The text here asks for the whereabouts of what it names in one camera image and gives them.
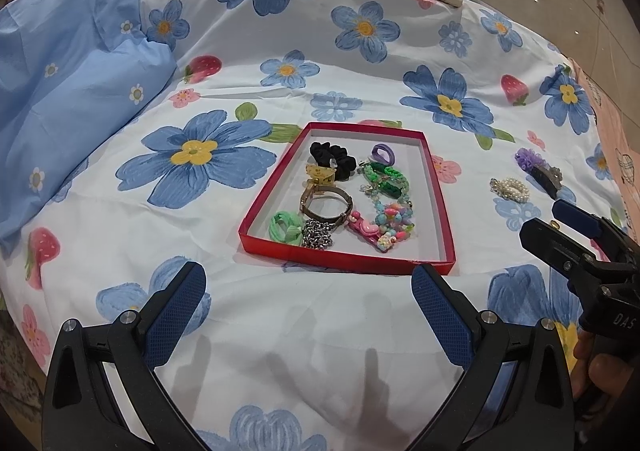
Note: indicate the yellow hair claw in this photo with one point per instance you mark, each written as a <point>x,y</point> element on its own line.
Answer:
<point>320,174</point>

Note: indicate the black scrunchie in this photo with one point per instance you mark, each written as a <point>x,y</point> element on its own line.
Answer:
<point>332,156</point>

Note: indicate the red jewelry tray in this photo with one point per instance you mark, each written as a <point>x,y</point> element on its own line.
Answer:
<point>280,256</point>

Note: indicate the white floral blanket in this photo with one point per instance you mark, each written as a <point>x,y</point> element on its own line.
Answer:
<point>310,81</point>

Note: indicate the purple tulle glitter hair clip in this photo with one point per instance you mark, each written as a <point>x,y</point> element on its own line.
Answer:
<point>537,168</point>

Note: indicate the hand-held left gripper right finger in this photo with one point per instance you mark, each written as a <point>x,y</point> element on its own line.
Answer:
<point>442,313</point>

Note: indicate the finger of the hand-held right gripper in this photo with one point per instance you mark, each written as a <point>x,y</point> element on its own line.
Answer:
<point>550,241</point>
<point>575,216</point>

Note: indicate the pearl hair clip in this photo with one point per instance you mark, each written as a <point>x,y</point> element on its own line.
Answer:
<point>510,188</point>

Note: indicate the pink printed cloth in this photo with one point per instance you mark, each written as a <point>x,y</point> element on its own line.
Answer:
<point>617,131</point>

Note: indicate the person's right hand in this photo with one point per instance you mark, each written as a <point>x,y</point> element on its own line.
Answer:
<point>610,366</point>

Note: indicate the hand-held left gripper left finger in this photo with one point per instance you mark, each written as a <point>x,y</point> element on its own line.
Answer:
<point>175,313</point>

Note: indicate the pink charm hair clip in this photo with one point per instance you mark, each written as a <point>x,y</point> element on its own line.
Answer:
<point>367,230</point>

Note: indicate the light blue floral quilt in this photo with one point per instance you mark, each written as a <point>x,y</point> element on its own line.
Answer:
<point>75,96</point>

